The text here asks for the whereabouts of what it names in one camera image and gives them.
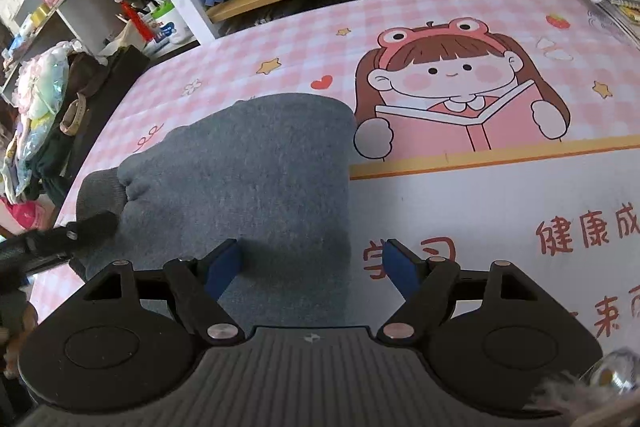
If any green lid white jar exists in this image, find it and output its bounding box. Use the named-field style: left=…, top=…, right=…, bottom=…
left=151, top=1, right=193, bottom=44

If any black bag at table edge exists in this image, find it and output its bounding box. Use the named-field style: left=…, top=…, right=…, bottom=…
left=25, top=46, right=149, bottom=207

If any beige bracelet ring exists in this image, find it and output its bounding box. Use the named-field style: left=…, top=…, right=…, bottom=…
left=58, top=92, right=89, bottom=137

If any pink checkered cartoon table mat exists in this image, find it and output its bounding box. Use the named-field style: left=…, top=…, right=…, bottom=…
left=32, top=0, right=639, bottom=351

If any red white pen figure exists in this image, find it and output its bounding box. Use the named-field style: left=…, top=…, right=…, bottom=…
left=114, top=0, right=154, bottom=43

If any grey fleece garment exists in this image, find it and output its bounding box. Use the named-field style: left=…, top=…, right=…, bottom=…
left=72, top=94, right=355, bottom=329

